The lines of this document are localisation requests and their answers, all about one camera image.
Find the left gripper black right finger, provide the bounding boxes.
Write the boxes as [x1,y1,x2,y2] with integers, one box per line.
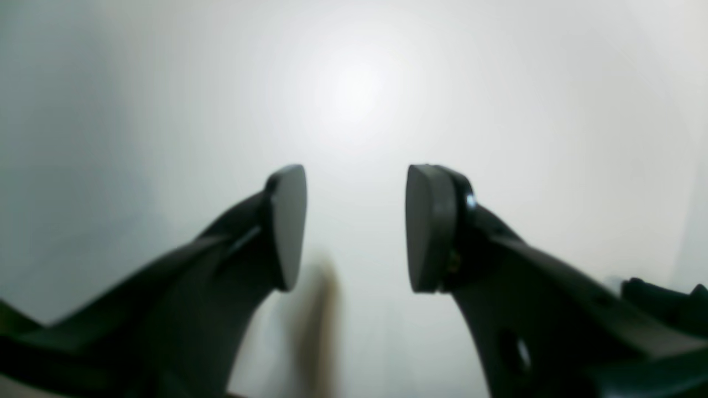
[405,164,707,397]

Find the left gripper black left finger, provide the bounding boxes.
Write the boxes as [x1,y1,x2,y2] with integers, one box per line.
[2,164,308,397]

